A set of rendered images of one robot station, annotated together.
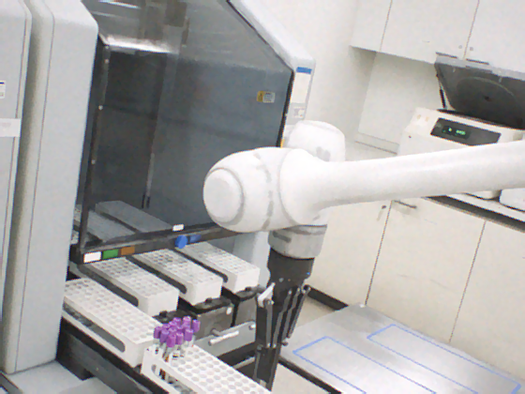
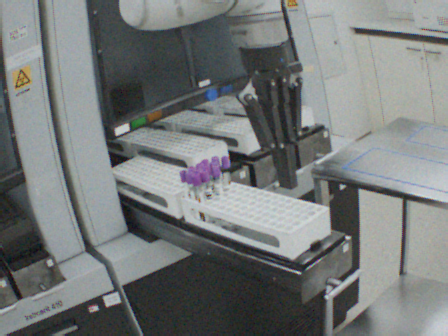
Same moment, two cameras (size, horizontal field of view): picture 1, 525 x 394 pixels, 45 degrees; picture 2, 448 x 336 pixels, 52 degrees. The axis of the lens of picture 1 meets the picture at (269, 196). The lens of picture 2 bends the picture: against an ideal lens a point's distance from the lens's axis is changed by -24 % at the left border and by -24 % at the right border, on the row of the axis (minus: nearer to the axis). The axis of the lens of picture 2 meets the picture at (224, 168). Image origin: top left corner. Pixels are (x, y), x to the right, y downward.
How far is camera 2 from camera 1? 0.35 m
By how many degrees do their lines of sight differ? 18
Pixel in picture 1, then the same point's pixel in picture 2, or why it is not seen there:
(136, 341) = (173, 193)
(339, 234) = (403, 88)
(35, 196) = (63, 94)
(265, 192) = not seen: outside the picture
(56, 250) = (92, 132)
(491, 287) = not seen: outside the picture
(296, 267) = (265, 56)
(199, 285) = (247, 133)
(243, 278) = not seen: hidden behind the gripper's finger
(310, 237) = (264, 24)
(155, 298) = (200, 155)
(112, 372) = (165, 228)
